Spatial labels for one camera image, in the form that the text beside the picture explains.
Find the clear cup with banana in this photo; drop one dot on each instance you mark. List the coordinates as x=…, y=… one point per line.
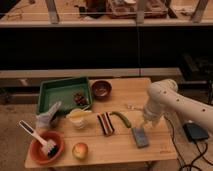
x=77, y=117

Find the black foot pedal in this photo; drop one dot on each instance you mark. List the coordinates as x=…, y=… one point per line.
x=194, y=132

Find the blue grey sponge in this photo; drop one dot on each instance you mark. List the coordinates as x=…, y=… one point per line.
x=140, y=137

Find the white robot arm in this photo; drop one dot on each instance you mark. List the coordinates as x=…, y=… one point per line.
x=164, y=94

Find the orange bowl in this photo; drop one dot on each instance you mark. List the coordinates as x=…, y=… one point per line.
x=35, y=148

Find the green plastic tray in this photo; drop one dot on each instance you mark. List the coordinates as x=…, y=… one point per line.
x=63, y=90

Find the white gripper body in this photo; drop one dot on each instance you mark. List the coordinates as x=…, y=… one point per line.
x=151, y=116

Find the dark purple bowl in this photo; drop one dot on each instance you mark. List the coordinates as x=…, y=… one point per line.
x=101, y=89

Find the white dish brush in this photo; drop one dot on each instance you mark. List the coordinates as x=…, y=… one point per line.
x=49, y=147

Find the dark grapes bunch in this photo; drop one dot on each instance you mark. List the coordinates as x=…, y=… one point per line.
x=80, y=99

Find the red yellow apple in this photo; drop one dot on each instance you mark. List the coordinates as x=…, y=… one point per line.
x=80, y=150

